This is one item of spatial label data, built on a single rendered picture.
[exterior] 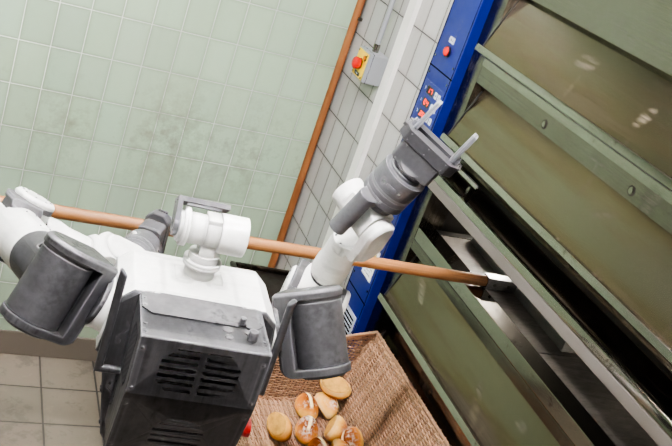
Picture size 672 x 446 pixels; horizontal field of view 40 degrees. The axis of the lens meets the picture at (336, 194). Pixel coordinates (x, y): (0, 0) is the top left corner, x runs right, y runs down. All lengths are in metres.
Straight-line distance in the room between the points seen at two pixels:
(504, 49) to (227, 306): 1.23
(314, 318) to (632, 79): 0.91
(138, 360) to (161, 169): 2.05
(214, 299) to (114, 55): 1.82
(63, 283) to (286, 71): 1.98
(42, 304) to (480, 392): 1.20
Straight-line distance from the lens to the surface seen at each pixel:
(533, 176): 2.24
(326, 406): 2.72
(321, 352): 1.56
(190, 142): 3.35
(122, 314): 1.46
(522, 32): 2.43
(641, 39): 2.06
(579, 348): 1.81
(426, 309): 2.58
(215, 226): 1.48
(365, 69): 3.02
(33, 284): 1.48
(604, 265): 1.98
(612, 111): 2.06
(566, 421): 2.06
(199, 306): 1.45
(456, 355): 2.43
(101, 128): 3.29
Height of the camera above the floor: 2.11
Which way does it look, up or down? 20 degrees down
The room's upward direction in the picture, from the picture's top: 20 degrees clockwise
